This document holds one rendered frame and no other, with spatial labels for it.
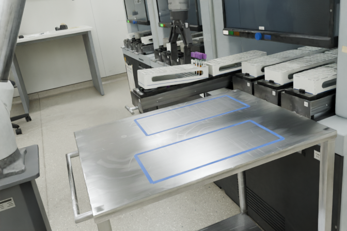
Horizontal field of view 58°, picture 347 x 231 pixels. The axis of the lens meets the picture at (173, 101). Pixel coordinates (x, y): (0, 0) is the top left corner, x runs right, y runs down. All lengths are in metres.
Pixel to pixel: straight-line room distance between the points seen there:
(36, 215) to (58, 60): 3.69
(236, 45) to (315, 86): 0.59
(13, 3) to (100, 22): 3.57
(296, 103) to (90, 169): 0.70
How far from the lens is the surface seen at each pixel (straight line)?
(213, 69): 1.39
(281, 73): 1.21
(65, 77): 4.83
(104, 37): 4.83
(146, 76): 1.26
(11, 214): 1.23
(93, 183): 0.73
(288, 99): 1.15
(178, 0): 1.30
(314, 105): 1.10
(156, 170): 0.72
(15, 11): 1.29
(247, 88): 1.33
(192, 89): 1.34
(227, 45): 1.57
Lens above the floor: 1.19
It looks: 19 degrees down
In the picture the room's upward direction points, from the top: 8 degrees counter-clockwise
